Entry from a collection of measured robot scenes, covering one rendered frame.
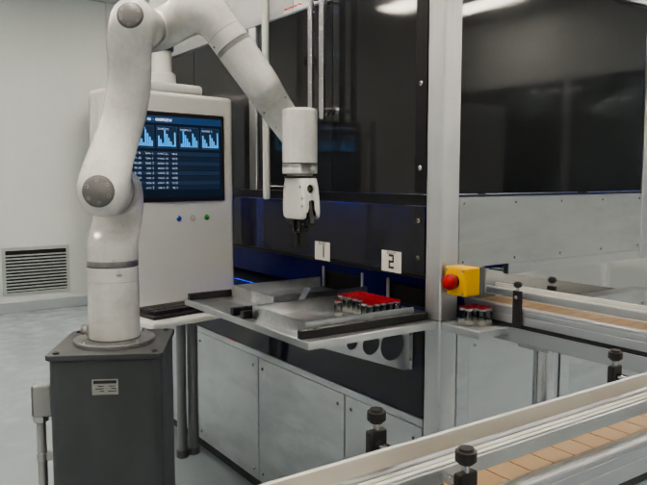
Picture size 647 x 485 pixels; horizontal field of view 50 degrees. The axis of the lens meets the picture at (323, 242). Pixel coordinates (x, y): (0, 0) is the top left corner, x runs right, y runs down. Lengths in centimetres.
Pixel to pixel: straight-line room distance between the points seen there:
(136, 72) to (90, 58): 556
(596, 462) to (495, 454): 15
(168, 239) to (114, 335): 83
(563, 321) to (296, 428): 113
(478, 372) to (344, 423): 50
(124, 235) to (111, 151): 20
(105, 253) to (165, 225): 81
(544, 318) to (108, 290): 103
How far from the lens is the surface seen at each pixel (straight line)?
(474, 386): 196
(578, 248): 224
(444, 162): 178
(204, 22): 167
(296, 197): 163
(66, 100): 710
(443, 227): 179
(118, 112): 166
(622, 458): 93
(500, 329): 178
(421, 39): 188
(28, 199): 698
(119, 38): 163
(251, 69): 163
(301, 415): 244
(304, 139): 162
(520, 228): 201
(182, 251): 250
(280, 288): 228
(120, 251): 166
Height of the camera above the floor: 125
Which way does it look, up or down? 5 degrees down
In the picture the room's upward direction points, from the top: straight up
